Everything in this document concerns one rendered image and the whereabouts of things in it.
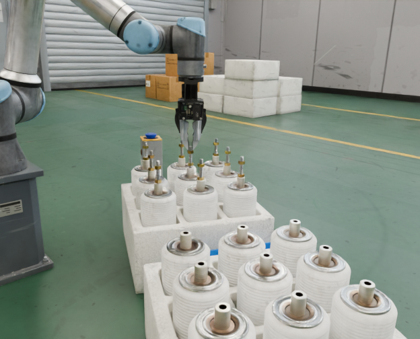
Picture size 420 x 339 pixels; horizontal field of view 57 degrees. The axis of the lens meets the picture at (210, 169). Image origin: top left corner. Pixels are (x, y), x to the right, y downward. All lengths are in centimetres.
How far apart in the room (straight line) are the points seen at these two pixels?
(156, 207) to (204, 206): 13
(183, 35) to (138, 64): 594
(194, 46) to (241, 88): 287
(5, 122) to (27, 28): 27
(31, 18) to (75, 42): 530
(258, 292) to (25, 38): 91
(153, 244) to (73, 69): 560
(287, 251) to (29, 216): 71
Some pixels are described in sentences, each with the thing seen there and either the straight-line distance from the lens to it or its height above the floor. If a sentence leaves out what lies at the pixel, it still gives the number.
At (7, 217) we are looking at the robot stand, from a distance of 117.
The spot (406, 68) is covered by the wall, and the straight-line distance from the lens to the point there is 625.
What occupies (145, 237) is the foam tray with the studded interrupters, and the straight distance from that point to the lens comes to 102.
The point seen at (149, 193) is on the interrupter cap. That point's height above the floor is 25.
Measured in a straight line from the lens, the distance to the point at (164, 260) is 77.
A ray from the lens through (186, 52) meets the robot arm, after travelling 108.
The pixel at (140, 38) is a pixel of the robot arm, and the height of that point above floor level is 64.
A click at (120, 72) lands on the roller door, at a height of 24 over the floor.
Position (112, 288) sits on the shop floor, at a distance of 113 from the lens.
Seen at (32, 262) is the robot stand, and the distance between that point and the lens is 125.
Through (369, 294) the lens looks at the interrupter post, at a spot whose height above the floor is 27.
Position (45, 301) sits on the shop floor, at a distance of 113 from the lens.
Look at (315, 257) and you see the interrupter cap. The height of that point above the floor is 25.
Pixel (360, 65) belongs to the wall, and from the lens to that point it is 653.
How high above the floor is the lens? 62
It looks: 17 degrees down
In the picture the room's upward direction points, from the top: 1 degrees clockwise
